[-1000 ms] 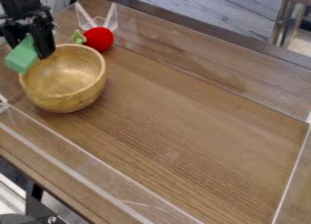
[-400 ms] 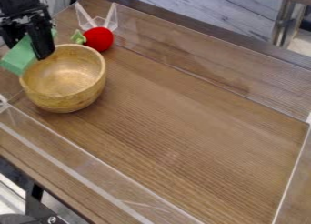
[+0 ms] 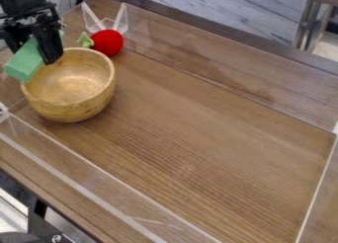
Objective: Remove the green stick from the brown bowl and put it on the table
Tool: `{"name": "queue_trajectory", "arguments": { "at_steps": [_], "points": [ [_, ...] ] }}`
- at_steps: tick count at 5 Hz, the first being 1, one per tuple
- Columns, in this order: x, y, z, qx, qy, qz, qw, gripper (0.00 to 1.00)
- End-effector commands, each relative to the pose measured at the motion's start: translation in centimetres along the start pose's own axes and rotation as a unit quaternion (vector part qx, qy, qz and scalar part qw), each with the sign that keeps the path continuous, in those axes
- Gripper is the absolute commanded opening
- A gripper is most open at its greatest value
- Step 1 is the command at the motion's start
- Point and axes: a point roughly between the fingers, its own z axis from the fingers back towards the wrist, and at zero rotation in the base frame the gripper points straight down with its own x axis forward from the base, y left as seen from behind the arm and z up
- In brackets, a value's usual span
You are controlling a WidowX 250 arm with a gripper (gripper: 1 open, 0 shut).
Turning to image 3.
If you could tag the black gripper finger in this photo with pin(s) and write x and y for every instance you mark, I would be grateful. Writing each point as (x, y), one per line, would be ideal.
(50, 47)
(15, 40)

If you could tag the clear acrylic front barrier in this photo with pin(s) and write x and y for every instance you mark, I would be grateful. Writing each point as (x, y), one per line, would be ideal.
(112, 212)

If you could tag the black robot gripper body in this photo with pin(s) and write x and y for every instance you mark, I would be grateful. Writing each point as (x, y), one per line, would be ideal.
(28, 17)

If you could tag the clear acrylic corner bracket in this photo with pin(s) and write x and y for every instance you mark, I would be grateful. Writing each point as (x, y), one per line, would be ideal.
(95, 24)

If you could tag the green rectangular block stick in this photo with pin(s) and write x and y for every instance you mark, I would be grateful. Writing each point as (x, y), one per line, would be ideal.
(24, 62)

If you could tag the red toy radish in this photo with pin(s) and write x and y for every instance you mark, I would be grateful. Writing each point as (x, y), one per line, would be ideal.
(106, 41)

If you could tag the metal table leg background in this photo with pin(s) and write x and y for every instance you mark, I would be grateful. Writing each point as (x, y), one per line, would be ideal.
(312, 26)

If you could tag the black table frame leg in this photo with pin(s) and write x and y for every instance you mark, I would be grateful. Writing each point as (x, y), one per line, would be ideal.
(40, 228)

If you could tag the brown wooden bowl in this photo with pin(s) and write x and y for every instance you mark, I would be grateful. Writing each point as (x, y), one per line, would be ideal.
(72, 90)

